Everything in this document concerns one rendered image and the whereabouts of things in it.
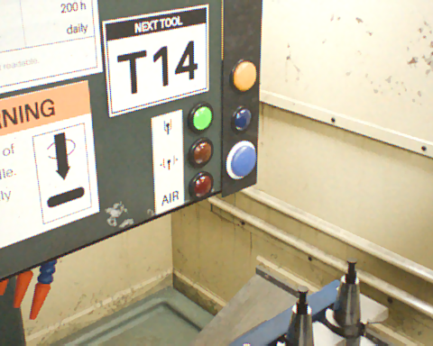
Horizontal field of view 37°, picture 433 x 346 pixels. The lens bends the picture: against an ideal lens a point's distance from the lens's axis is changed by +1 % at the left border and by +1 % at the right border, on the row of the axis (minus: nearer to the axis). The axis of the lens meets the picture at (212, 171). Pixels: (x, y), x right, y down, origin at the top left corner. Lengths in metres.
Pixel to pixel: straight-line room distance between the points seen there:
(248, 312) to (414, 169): 0.62
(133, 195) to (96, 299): 1.49
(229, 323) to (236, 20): 1.26
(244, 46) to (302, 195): 1.04
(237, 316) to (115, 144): 1.27
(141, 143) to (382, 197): 0.97
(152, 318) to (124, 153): 1.60
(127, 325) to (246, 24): 1.59
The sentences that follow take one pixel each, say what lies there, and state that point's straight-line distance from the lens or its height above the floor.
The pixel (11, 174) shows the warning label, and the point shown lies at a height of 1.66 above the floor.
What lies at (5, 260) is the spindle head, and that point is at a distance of 0.49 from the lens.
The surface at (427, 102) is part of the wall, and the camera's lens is 1.30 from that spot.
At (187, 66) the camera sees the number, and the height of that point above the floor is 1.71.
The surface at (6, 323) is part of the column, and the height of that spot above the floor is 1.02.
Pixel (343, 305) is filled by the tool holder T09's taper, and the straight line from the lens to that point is 1.01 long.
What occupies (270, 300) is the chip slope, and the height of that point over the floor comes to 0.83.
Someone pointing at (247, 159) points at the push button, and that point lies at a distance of 0.59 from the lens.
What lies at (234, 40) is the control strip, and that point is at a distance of 0.55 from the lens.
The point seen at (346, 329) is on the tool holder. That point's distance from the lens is 1.02.
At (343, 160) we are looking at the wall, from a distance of 1.46.
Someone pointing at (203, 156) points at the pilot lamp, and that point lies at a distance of 0.55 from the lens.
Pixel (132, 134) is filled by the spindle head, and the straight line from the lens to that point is 0.50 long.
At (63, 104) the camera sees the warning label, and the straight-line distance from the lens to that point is 0.46.
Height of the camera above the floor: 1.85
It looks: 25 degrees down
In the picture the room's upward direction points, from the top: straight up
